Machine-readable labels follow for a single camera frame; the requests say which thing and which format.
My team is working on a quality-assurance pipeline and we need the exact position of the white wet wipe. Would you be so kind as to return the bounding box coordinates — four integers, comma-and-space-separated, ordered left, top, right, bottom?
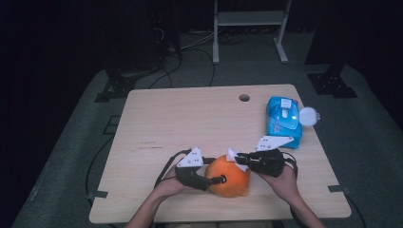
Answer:
225, 147, 251, 173

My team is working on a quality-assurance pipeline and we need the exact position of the white metal stand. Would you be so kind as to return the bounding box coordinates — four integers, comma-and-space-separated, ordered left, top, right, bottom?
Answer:
212, 0, 293, 66

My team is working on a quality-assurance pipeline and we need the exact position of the person's left hand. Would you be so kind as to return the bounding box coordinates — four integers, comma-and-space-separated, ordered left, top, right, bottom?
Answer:
154, 166, 195, 200

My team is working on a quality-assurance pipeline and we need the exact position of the black floor cable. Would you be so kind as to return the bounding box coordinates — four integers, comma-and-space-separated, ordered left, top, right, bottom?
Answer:
189, 47, 217, 87
346, 193, 369, 228
147, 51, 184, 90
85, 136, 115, 207

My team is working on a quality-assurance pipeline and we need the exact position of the left hand-held gripper black cable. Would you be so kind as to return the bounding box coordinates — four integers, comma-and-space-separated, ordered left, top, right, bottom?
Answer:
153, 148, 193, 189

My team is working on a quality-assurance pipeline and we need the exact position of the black tape strip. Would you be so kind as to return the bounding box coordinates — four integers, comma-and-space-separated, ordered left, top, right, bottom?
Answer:
327, 184, 351, 194
86, 190, 109, 200

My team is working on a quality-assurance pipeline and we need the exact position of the right hand-held gripper black cable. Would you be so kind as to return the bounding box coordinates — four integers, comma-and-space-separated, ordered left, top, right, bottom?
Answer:
281, 151, 299, 179

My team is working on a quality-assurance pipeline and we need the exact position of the hand-held gripper black cable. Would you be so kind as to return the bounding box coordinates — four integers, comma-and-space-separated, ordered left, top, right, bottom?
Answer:
281, 151, 299, 179
153, 148, 193, 189

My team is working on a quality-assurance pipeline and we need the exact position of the orange round fruit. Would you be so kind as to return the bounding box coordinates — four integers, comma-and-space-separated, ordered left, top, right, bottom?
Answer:
203, 154, 252, 200

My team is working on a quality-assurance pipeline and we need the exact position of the person's right hand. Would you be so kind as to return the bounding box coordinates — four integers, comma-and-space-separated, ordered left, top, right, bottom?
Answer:
256, 164, 301, 202

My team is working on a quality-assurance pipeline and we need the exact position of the black floor tape outline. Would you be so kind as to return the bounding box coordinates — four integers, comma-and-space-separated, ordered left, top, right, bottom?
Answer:
102, 115, 122, 136

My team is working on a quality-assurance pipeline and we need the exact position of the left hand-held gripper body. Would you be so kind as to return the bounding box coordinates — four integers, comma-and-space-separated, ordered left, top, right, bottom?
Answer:
175, 146, 213, 192

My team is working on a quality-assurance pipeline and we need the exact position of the black stand base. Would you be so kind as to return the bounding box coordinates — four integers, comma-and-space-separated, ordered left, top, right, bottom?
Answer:
307, 71, 359, 100
94, 74, 138, 104

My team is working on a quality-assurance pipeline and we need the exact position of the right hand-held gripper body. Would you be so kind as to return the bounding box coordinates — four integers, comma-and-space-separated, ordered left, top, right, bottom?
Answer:
250, 135, 296, 178

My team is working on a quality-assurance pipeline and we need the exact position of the blue wet wipes pack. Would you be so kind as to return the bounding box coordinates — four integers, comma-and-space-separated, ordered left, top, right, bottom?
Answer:
265, 95, 321, 150

